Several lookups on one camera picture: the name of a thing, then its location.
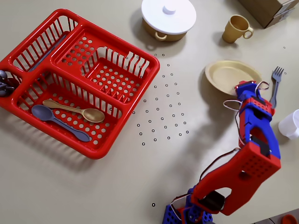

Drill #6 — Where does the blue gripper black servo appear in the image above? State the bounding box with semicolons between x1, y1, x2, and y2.
234;80;262;104

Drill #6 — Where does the tan plastic plate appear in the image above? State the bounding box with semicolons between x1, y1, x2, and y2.
205;60;263;96

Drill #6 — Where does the grey plastic fork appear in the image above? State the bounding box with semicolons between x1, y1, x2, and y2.
269;66;285;109

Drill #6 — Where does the tan plastic cup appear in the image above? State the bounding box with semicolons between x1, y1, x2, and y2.
221;14;254;44

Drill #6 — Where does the white translucent cup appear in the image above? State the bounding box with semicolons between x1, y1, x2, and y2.
278;109;299;140

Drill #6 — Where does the cardboard box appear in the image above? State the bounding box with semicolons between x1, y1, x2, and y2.
237;0;296;29

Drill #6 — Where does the white pot lid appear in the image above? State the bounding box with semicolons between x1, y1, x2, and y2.
141;0;197;35

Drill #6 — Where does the red round cap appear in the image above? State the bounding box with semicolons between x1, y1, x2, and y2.
281;214;299;224

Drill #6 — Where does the tan plastic spoon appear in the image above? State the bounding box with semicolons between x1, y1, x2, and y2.
43;99;106;124

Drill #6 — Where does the red plastic dish rack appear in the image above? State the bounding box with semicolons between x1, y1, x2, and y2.
0;8;161;161

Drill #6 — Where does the grey plastic knife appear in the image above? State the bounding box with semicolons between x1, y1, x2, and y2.
28;35;68;72

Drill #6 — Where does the grey plastic spoon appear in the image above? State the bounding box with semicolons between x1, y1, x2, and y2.
31;104;92;142

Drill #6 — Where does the gripper servo cable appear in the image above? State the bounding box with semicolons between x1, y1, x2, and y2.
256;81;271;95

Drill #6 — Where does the arm servo cable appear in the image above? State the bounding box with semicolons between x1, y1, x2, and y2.
223;99;245;147

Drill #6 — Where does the tan pot with handles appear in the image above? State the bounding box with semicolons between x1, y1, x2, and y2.
142;17;189;42

